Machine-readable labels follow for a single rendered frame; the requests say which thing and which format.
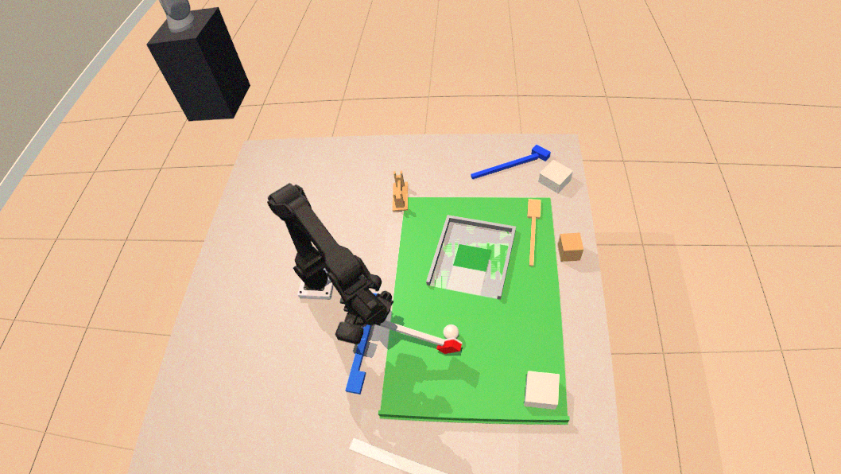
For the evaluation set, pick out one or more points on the white flat strip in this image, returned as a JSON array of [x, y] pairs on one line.
[[391, 459]]

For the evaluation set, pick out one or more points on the white golf ball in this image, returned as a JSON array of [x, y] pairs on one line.
[[451, 331]]

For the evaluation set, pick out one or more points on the green flat mat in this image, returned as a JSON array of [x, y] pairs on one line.
[[501, 339]]

